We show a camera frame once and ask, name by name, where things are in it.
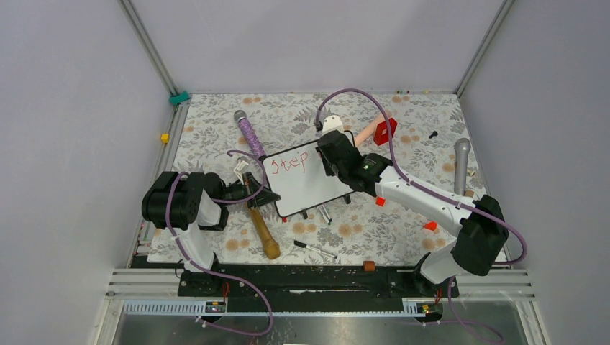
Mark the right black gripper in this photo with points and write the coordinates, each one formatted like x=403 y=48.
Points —
x=329 y=170

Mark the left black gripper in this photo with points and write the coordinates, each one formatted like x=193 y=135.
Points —
x=263 y=196

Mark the white whiteboard black frame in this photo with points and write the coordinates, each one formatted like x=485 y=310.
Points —
x=298 y=176

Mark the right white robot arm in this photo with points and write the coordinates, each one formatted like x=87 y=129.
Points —
x=477 y=225

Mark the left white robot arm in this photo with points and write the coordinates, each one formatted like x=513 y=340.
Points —
x=188 y=204

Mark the pink toy microphone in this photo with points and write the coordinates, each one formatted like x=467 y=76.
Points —
x=368 y=132

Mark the red square block with hole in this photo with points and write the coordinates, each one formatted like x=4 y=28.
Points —
x=383 y=132

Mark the purple glitter microphone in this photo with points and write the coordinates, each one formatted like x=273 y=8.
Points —
x=249 y=134

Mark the small red cube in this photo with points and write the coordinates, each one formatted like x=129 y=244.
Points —
x=380 y=201

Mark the green capped marker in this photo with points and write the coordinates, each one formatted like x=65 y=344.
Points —
x=325 y=215

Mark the black capped marker front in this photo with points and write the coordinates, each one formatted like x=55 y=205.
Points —
x=314 y=249

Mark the small brown wooden cube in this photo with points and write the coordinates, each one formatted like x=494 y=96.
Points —
x=369 y=266

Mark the red triangular block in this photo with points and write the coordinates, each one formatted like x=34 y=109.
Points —
x=431 y=226

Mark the teal corner clip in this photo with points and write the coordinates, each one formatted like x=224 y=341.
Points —
x=179 y=98

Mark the silver grey microphone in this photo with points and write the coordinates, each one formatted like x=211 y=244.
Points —
x=462 y=149

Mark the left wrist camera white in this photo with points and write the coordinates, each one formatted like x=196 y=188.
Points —
x=241 y=168

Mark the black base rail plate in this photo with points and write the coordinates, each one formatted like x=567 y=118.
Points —
x=312 y=288

